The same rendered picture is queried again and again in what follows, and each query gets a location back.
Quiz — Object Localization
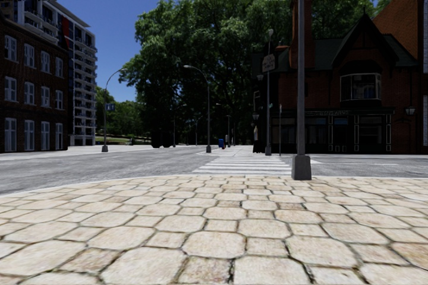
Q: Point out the trees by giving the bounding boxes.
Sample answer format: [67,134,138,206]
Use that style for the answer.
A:
[118,0,391,148]
[95,86,146,138]

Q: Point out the grey pole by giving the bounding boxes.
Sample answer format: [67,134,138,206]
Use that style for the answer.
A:
[291,0,313,181]

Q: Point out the white balconied apartment tower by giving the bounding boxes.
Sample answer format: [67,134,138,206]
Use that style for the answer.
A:
[0,0,98,147]

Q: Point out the red brick gabled building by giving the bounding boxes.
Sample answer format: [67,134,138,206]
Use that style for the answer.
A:
[251,0,428,156]

